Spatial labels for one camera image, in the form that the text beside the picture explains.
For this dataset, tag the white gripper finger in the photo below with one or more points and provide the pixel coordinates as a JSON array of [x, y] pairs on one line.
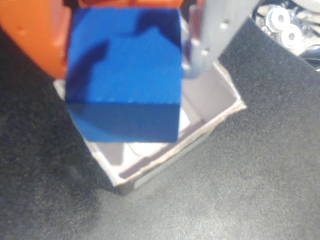
[[215, 27]]

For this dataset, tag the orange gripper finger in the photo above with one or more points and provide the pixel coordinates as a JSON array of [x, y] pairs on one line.
[[35, 35]]

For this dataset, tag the blue cube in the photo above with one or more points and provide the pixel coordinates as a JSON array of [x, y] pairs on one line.
[[125, 75]]

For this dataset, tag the white cardboard box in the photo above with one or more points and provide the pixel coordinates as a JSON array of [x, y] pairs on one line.
[[197, 125]]

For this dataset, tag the white tape roll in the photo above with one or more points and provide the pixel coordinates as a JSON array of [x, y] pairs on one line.
[[292, 36], [278, 19]]

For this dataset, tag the black felt mat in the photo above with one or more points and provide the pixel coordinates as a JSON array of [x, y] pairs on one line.
[[225, 187]]

